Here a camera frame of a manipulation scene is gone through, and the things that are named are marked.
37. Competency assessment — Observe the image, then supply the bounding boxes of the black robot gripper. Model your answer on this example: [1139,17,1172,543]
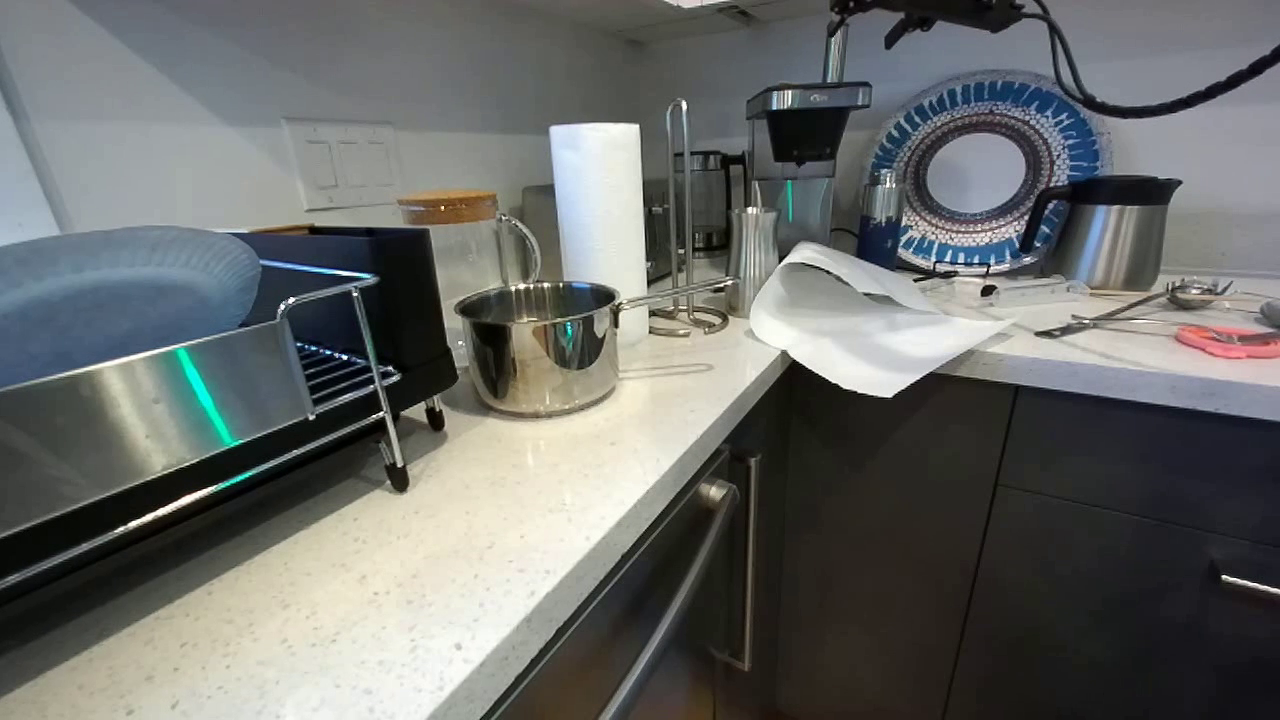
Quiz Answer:
[828,0,1032,52]

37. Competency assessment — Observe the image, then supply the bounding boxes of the metal container with black rim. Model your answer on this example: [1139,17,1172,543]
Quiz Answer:
[1022,172,1189,296]

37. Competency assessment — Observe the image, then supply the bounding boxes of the blue white decorative plate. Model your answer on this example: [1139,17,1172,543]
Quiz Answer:
[860,67,1111,280]

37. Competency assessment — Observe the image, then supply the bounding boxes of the silver black coffee maker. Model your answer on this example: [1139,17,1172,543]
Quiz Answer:
[741,17,878,257]

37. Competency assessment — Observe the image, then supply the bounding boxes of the small metal cup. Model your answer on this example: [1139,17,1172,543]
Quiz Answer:
[724,200,784,321]

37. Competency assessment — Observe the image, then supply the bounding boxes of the metal paper towel stand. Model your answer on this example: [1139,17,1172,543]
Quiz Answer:
[649,95,736,339]

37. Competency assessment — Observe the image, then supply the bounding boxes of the white dish towel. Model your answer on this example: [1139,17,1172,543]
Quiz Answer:
[744,234,1022,402]

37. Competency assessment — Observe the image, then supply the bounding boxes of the white paper towel roll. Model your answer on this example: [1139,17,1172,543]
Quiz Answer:
[548,119,653,342]

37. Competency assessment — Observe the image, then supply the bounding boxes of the metal spoon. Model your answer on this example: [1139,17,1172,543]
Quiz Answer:
[1032,277,1240,342]

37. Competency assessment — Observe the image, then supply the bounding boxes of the small red lid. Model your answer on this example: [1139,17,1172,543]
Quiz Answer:
[1172,321,1280,364]

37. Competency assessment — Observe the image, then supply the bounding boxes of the stainless steel pot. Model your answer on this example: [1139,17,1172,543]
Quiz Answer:
[453,277,633,420]

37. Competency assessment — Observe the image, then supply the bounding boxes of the glass jar with wooden lid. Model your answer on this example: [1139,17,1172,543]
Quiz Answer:
[396,190,545,321]

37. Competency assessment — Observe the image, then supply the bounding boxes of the dark base cabinet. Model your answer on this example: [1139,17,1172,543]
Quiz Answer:
[724,364,1280,720]

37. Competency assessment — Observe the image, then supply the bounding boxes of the black utensil holder box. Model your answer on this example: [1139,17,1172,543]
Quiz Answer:
[235,224,466,420]

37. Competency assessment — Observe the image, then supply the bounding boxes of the stainless dishwasher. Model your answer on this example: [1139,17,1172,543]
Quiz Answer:
[485,445,753,720]

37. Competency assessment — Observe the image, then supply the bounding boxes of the black dish rack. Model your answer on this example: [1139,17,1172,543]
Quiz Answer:
[0,257,453,603]

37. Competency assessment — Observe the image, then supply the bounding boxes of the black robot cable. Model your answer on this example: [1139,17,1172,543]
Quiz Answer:
[1024,0,1280,123]

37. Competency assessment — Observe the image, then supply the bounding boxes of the silver cabinet door handle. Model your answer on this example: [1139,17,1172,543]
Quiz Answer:
[703,451,766,679]

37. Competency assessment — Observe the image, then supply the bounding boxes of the white wall switch plate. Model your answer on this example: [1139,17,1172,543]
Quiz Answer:
[285,119,406,216]

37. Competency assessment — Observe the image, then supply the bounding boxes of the silver drawer handle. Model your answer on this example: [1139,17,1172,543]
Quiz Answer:
[1211,569,1280,603]

